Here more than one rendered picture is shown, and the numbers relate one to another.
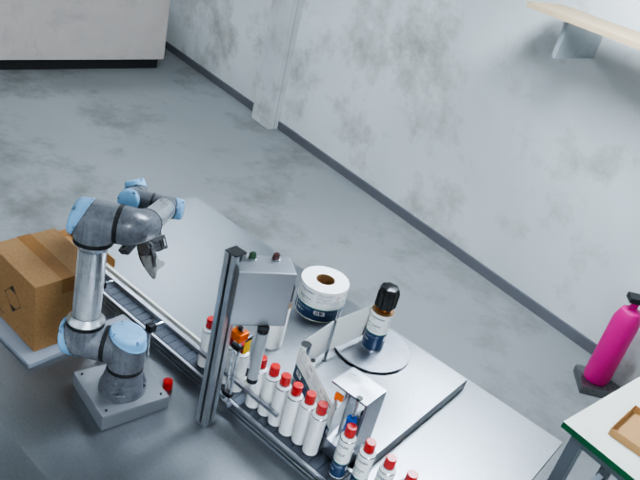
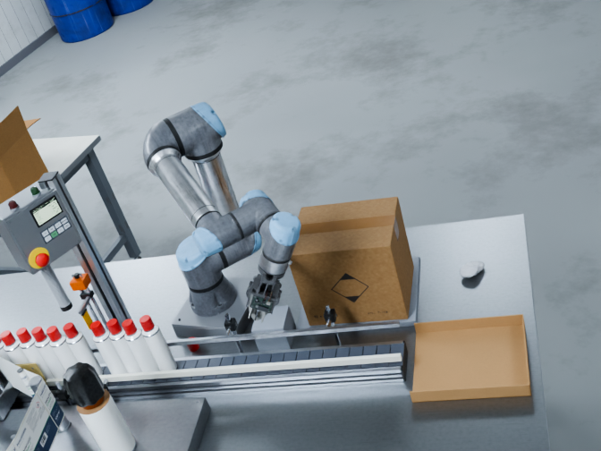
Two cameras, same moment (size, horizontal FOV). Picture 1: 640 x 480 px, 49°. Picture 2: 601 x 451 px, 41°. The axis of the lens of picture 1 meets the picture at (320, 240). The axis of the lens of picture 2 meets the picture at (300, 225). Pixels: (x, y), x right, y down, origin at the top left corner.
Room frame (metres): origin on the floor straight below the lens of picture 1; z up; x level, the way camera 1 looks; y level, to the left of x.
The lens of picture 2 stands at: (3.81, 0.30, 2.41)
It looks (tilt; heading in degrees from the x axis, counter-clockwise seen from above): 33 degrees down; 165
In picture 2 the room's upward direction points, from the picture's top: 18 degrees counter-clockwise
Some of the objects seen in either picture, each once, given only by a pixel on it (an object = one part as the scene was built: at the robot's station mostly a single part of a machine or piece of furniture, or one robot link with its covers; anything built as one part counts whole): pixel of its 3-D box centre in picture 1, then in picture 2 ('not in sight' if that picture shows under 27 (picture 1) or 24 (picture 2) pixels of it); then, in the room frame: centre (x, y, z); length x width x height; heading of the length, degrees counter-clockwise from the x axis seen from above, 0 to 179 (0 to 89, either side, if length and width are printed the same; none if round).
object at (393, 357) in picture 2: (185, 330); (213, 370); (2.03, 0.40, 0.90); 1.07 x 0.01 x 0.02; 56
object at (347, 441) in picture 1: (344, 450); not in sight; (1.57, -0.23, 0.98); 0.05 x 0.05 x 0.20
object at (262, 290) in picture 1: (259, 290); (37, 227); (1.71, 0.14, 1.38); 0.17 x 0.10 x 0.19; 111
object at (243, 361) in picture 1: (239, 366); (108, 350); (1.83, 0.16, 0.98); 0.05 x 0.05 x 0.20
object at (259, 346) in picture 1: (257, 354); (52, 280); (1.67, 0.10, 1.18); 0.04 x 0.04 x 0.21
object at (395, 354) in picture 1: (370, 347); not in sight; (2.24, -0.30, 0.89); 0.31 x 0.31 x 0.01
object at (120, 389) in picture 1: (124, 375); (208, 288); (1.70, 0.51, 0.93); 0.15 x 0.15 x 0.10
